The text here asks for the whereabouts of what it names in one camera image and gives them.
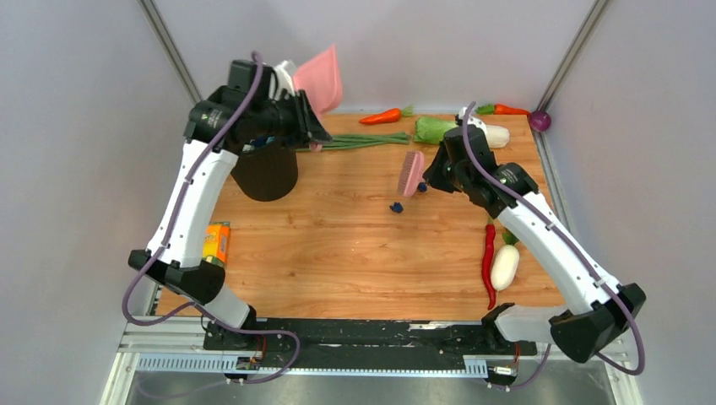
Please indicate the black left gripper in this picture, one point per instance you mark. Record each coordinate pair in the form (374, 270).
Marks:
(306, 127)

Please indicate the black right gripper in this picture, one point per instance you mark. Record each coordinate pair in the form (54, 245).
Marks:
(432, 175)

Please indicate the pink hand brush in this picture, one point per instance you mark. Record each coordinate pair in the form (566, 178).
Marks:
(411, 173)

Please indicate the pink dustpan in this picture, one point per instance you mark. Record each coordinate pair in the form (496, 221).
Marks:
(321, 80)

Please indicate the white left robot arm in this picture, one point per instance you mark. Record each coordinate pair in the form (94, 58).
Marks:
(173, 257)

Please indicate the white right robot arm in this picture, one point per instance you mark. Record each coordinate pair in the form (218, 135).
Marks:
(598, 307)

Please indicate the napa cabbage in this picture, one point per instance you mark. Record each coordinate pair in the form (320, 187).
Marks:
(431, 130)

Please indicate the black trash bin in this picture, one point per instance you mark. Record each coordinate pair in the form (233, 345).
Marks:
(266, 172)

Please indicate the orange carrot right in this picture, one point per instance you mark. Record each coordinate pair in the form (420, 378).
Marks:
(501, 109)

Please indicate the orange carrot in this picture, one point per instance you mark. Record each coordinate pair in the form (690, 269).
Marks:
(389, 116)
(501, 109)

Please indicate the blue paper scrap centre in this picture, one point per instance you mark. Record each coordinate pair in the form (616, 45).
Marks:
(396, 207)

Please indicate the green scallions bunch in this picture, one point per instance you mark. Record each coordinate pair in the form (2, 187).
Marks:
(358, 141)

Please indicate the red chili pepper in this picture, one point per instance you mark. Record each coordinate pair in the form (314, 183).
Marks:
(487, 259)

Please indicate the orange carrot left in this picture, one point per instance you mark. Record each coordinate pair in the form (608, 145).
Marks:
(389, 116)

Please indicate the purple onion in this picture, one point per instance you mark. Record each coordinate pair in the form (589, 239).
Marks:
(540, 121)

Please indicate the white radish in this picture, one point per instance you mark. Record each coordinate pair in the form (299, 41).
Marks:
(505, 264)

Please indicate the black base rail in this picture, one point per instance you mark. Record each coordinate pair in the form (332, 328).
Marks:
(371, 345)

